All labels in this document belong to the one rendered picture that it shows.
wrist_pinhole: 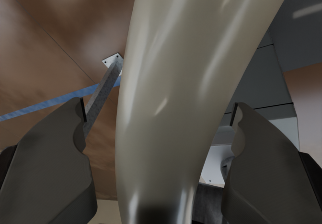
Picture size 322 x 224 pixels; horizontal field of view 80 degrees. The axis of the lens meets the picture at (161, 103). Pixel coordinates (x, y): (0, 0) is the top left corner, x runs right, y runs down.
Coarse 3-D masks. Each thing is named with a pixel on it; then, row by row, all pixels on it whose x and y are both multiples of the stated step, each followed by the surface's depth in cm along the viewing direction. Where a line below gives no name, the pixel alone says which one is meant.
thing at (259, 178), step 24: (240, 120) 11; (264, 120) 10; (240, 144) 9; (264, 144) 8; (288, 144) 8; (240, 168) 7; (264, 168) 7; (288, 168) 7; (240, 192) 6; (264, 192) 6; (288, 192) 6; (312, 192) 6; (240, 216) 6; (264, 216) 5; (288, 216) 5; (312, 216) 6
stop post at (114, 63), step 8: (112, 56) 166; (120, 56) 164; (112, 64) 169; (120, 64) 170; (112, 72) 159; (120, 72) 178; (104, 80) 153; (112, 80) 157; (96, 88) 151; (104, 88) 148; (96, 96) 140; (104, 96) 146; (88, 104) 138; (96, 104) 138; (88, 112) 131; (96, 112) 136; (88, 120) 129; (88, 128) 128
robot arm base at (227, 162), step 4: (232, 156) 74; (224, 160) 76; (228, 160) 74; (220, 164) 79; (224, 164) 75; (228, 164) 74; (220, 168) 78; (224, 168) 76; (228, 168) 73; (224, 172) 75; (228, 172) 73; (224, 176) 75; (224, 180) 75
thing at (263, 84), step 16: (272, 48) 86; (256, 64) 85; (272, 64) 80; (240, 80) 83; (256, 80) 79; (272, 80) 75; (240, 96) 77; (256, 96) 73; (272, 96) 70; (288, 96) 67; (272, 112) 66; (288, 112) 63; (224, 128) 72; (288, 128) 65
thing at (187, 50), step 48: (144, 0) 4; (192, 0) 3; (240, 0) 3; (144, 48) 4; (192, 48) 3; (240, 48) 4; (144, 96) 4; (192, 96) 4; (144, 144) 5; (192, 144) 5; (144, 192) 5; (192, 192) 6
